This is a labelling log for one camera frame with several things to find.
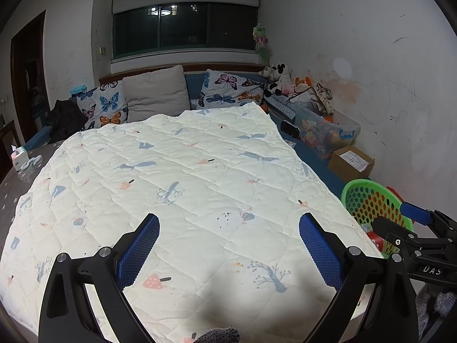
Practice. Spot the butterfly print pillow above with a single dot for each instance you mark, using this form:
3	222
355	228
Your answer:
103	107
228	87

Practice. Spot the cream printed quilt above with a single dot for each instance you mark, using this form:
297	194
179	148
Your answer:
178	157

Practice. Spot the clear plastic storage bin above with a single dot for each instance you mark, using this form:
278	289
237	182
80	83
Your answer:
332	132

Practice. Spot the brown wooden door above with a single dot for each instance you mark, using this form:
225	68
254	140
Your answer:
28	71

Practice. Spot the dark wooden cabinet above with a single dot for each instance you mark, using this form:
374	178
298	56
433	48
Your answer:
7	143

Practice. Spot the black and white plush toy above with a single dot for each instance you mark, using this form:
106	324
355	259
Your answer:
276	77

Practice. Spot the black jacket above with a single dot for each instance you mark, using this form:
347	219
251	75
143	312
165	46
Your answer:
66	119

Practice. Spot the patterned flat board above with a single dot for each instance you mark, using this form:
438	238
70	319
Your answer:
282	107

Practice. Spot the orange fox plush toy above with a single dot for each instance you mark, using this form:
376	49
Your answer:
302	82

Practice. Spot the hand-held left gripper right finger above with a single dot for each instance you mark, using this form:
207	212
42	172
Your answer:
321	250

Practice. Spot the colourful hanging wall decoration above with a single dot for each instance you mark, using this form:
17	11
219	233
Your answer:
260	39

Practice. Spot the black handheld device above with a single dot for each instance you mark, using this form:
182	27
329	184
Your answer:
289	128

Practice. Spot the dark window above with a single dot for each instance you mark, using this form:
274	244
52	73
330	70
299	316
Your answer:
185	28

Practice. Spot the printed cloth bag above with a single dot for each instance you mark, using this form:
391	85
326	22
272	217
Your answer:
319	96

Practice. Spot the blue sheeted bed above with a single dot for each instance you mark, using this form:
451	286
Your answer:
194	85

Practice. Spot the brown cardboard box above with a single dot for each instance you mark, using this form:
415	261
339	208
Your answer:
342	168

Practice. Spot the teal cloth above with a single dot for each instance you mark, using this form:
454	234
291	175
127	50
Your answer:
78	90

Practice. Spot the pink plush toy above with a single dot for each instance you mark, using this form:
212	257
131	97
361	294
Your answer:
288	88

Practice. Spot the white and pink tissue box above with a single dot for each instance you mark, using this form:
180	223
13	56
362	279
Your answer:
19	157

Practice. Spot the person's left forearm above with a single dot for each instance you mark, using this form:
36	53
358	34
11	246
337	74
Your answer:
219	335

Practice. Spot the red plastic stool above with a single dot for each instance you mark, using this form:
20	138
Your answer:
394	193

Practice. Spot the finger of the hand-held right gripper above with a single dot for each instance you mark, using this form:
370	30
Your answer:
392	232
416	212

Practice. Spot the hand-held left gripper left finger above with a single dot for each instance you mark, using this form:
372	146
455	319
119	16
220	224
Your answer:
137	250

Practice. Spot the person's right forearm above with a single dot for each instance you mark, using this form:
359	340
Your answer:
442	303

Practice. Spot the green plastic basket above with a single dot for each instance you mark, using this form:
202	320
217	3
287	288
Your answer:
353	189

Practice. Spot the grey pillow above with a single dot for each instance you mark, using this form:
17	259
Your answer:
157	93

